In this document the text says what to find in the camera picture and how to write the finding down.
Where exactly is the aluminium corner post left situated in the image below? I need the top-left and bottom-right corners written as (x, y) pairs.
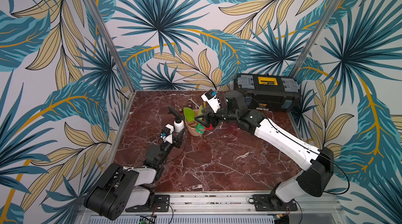
top-left (84, 0), bottom-right (136, 96)

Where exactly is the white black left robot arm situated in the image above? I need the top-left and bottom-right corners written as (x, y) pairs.
top-left (83, 125), bottom-right (186, 221)

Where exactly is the terracotta plastic flower pot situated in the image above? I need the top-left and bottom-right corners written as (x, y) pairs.
top-left (185, 110), bottom-right (201, 137)

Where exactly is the aluminium corner post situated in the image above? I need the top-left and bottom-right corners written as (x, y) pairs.
top-left (288, 0), bottom-right (342, 78)
top-left (84, 0), bottom-right (136, 96)

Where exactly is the green toy trowel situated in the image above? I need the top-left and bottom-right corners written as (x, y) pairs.
top-left (183, 107), bottom-right (195, 122)

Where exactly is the green toy rake wooden handle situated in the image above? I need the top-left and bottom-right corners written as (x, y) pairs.
top-left (195, 123), bottom-right (205, 135)

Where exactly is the white trigger spray bottle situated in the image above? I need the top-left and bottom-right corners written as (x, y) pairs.
top-left (168, 106), bottom-right (184, 133)

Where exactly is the silver open-end wrench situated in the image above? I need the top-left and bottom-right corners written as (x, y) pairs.
top-left (188, 98), bottom-right (200, 109)

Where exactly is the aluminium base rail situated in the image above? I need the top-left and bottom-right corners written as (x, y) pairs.
top-left (153, 191), bottom-right (344, 224)

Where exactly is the aluminium corner post right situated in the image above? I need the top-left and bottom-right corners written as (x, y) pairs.
top-left (288, 0), bottom-right (342, 78)

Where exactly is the black deli toolbox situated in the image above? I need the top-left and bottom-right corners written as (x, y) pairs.
top-left (233, 73), bottom-right (301, 113)

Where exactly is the red toy shovel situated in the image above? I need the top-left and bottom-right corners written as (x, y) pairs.
top-left (205, 124), bottom-right (213, 131)

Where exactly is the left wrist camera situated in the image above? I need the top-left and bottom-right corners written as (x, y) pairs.
top-left (160, 124), bottom-right (174, 144)

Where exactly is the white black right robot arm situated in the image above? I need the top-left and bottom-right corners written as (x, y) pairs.
top-left (195, 90), bottom-right (335, 208)

